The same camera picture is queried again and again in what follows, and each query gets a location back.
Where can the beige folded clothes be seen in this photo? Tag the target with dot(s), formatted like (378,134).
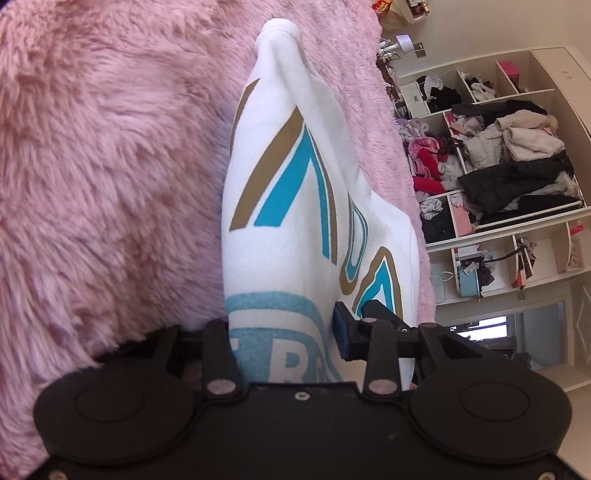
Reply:
(531,136)

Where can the small white lamp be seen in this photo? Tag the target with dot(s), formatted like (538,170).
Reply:
(406,44)

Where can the white sweatshirt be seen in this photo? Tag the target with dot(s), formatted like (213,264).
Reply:
(295,115)

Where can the black jacket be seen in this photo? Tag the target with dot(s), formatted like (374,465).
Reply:
(512,184)

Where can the light blue box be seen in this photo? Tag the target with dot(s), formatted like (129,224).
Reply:
(468,282)

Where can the white shelf unit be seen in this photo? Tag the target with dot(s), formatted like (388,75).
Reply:
(554,64)

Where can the pink fluffy blanket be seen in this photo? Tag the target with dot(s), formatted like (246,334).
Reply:
(115,161)

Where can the cream nightstand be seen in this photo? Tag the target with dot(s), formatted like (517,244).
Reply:
(397,21)

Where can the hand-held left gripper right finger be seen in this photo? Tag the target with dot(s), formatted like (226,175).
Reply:
(341,332)

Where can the red garment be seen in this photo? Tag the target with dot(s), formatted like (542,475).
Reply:
(427,184)

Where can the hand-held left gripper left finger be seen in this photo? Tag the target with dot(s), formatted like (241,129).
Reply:
(221,350)

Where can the red snack packet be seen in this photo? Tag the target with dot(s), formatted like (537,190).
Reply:
(383,5)

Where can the pink box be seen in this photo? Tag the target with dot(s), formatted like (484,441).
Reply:
(510,71)

